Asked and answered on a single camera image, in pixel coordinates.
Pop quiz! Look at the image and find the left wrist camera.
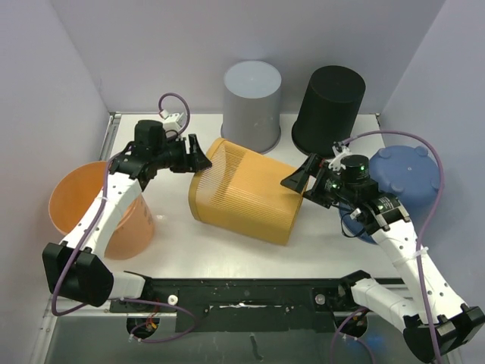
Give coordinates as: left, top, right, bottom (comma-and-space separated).
158, 110, 190, 133

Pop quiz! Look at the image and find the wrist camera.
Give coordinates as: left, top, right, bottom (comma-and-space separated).
158, 110, 190, 133
328, 142, 352, 171

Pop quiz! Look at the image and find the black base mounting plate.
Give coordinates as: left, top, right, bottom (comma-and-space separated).
110, 278, 358, 333

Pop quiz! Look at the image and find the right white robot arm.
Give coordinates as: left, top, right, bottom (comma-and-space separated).
280, 152, 484, 363

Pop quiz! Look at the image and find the blue plastic bucket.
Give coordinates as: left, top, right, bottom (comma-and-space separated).
339, 145, 443, 244

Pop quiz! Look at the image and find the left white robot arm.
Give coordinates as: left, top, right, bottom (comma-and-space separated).
42, 120, 212, 312

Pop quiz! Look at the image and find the black ribbed waste bin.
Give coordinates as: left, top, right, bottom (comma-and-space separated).
291, 65, 366, 158

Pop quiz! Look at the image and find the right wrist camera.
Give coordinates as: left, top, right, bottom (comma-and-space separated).
328, 142, 352, 171

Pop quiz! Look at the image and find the purple cable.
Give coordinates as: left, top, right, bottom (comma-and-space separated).
329, 130, 445, 364
51, 93, 200, 344

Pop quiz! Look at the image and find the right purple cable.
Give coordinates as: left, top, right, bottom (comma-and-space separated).
329, 130, 445, 364

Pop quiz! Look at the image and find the orange plastic bucket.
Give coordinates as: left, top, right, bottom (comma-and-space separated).
48, 161, 155, 260

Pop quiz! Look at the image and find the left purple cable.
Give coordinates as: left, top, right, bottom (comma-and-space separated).
51, 93, 200, 344

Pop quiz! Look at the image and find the aluminium frame rail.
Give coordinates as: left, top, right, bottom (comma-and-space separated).
30, 111, 462, 364

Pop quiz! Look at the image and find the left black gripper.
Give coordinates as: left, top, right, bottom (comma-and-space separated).
152, 134, 211, 174

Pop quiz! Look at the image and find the grey plastic bucket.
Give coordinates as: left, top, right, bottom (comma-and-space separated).
221, 61, 282, 153

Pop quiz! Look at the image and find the yellow mesh waste bin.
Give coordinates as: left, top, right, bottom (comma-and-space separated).
188, 138, 302, 246

